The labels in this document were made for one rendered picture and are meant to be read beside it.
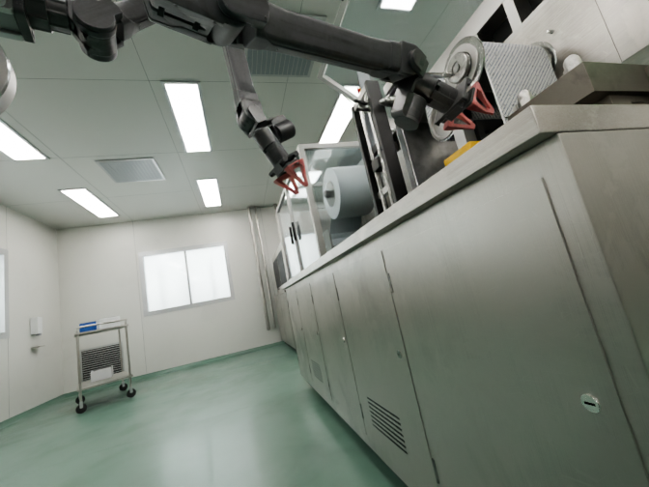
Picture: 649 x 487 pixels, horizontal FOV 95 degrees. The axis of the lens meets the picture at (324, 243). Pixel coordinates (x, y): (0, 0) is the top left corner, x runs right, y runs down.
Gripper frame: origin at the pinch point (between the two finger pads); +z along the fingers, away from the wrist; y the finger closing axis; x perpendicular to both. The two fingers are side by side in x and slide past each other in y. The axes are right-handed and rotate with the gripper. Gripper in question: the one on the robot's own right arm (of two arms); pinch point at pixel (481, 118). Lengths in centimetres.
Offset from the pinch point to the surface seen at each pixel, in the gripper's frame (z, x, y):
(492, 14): 7, 64, -15
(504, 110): 5.1, 4.5, 1.2
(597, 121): -1.7, -22.7, 26.8
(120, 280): -252, -73, -557
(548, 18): 16, 48, 0
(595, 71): 5.8, -2.4, 20.9
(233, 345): -25, -117, -556
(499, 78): 2.2, 13.3, 1.2
